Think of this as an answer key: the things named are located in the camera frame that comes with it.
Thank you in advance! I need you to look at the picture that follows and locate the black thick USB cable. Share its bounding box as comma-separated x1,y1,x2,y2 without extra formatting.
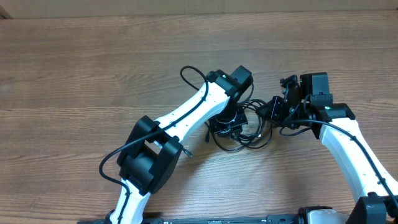
203,98,274,153

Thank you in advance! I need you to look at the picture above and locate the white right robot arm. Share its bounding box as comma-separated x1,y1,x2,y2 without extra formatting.
256,72,397,223

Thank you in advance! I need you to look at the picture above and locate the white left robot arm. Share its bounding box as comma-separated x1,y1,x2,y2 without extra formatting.
99,66,254,223

